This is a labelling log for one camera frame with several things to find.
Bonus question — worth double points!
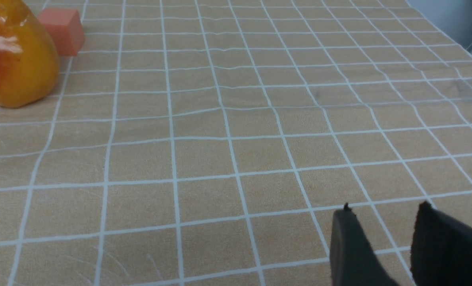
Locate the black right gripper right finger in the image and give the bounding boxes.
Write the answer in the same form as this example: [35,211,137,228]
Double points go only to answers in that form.
[410,201,472,286]

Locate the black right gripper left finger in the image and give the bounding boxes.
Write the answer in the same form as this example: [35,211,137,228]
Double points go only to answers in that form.
[329,203,398,286]

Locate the checkered beige tablecloth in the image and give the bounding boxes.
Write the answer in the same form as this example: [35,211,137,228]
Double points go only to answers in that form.
[0,0,472,286]

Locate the salmon orange foam cube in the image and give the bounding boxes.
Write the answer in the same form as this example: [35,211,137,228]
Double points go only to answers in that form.
[38,8,85,57]

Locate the orange yellow toy pear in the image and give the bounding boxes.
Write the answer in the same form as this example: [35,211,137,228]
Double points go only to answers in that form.
[0,0,60,108]

